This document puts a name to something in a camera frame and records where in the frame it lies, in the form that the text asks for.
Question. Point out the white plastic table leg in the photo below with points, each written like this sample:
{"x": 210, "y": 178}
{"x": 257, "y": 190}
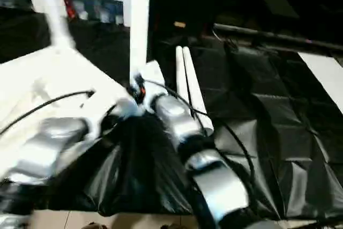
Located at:
{"x": 192, "y": 79}
{"x": 53, "y": 14}
{"x": 140, "y": 20}
{"x": 181, "y": 73}

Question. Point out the white plastic table top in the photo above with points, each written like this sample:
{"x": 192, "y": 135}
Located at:
{"x": 43, "y": 79}

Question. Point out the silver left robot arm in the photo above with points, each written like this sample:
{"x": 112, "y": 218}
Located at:
{"x": 48, "y": 148}

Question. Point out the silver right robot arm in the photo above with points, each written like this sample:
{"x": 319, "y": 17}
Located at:
{"x": 214, "y": 181}

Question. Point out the small tan tag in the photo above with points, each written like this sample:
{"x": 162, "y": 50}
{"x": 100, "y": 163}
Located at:
{"x": 179, "y": 24}

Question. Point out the black plastic mat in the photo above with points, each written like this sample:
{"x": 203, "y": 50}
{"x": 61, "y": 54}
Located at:
{"x": 278, "y": 132}

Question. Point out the white flat board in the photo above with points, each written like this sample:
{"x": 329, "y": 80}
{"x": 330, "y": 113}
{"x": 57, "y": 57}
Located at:
{"x": 327, "y": 73}

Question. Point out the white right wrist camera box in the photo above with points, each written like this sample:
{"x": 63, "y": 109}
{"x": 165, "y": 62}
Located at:
{"x": 153, "y": 73}

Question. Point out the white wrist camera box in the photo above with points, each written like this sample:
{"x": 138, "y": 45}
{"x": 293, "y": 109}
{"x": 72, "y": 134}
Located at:
{"x": 107, "y": 116}
{"x": 153, "y": 73}

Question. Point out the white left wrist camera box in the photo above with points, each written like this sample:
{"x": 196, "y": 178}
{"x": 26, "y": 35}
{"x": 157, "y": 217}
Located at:
{"x": 107, "y": 116}

